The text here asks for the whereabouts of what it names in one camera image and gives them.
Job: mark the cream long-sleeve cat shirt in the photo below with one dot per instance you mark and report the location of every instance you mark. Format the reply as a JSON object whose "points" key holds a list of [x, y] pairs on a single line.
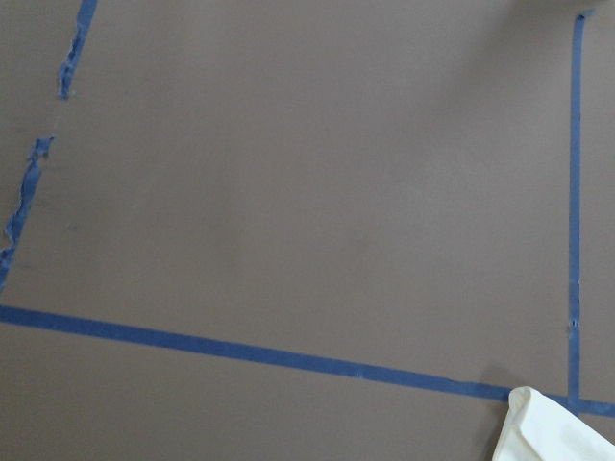
{"points": [[538, 428]]}

